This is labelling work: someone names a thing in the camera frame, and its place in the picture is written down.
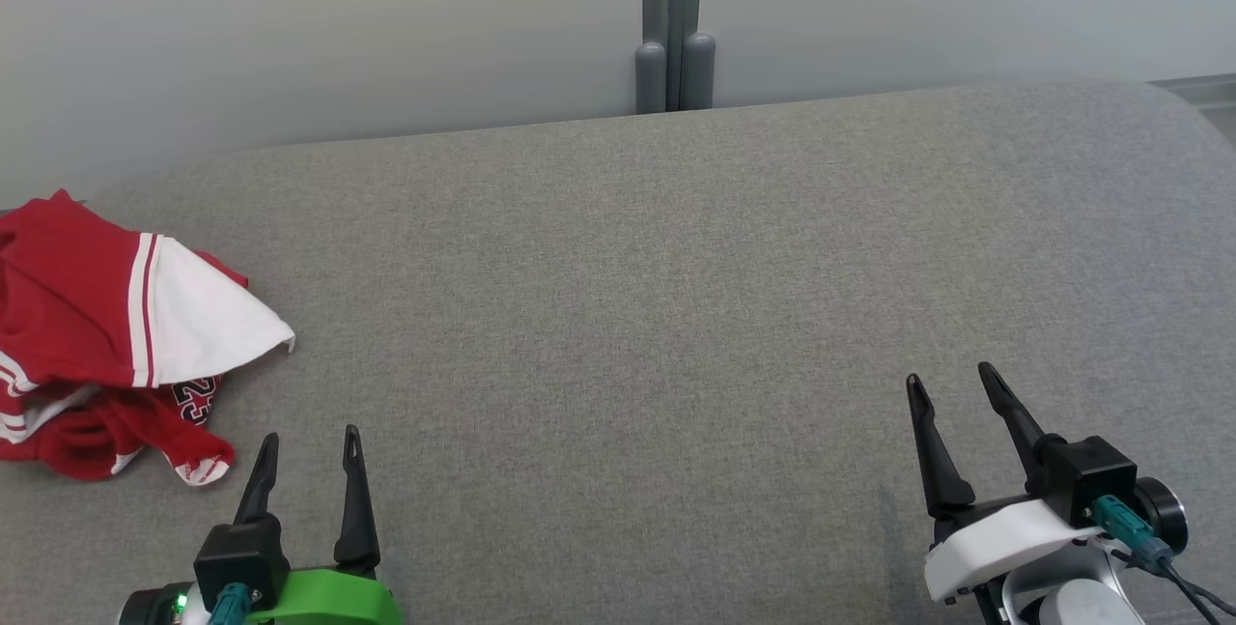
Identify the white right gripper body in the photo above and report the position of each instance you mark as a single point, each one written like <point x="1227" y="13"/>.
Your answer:
<point x="995" y="543"/>

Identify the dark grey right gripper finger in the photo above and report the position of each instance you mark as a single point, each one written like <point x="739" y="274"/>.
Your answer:
<point x="1019" y="427"/>
<point x="941" y="470"/>

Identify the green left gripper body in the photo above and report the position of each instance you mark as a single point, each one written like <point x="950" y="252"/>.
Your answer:
<point x="328" y="596"/>

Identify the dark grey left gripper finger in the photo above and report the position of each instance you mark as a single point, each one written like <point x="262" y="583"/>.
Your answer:
<point x="259" y="495"/>
<point x="357" y="528"/>

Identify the red Bulls 23 jersey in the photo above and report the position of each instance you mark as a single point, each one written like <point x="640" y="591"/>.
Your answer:
<point x="68" y="297"/>

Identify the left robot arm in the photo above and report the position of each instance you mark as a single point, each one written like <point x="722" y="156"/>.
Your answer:
<point x="150" y="609"/>

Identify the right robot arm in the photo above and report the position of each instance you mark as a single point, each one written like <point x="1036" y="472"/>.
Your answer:
<point x="1072" y="601"/>

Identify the red shorts with white trim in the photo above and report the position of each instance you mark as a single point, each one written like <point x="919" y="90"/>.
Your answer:
<point x="87" y="437"/>

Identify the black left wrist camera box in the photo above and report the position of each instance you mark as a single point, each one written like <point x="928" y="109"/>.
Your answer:
<point x="241" y="553"/>

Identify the grey partition post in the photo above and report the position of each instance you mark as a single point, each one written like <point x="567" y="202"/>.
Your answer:
<point x="676" y="26"/>

